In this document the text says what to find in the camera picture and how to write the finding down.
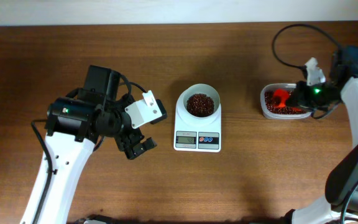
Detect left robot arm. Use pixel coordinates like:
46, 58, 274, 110
21, 65, 167, 223

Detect red beans in bowl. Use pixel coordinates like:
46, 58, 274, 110
186, 93, 214, 117

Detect red beans in container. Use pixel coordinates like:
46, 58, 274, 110
264, 90, 306, 114

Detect white digital kitchen scale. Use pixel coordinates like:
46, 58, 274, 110
173, 96, 222, 152

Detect orange measuring scoop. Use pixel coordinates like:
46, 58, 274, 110
271, 89, 304, 114

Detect right black cable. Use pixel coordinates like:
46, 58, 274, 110
271, 23, 358, 224

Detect left black cable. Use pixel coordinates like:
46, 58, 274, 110
30, 74, 147, 224

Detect white round bowl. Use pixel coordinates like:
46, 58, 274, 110
183, 83, 221, 118

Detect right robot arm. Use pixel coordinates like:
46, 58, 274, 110
284, 46, 358, 223

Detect clear plastic container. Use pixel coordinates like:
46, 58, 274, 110
260, 83, 311, 120

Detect black cable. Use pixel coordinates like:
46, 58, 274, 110
271, 23, 358, 224
30, 74, 147, 224

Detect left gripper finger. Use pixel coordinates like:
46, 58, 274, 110
140, 138, 157, 151
125, 144, 145, 160

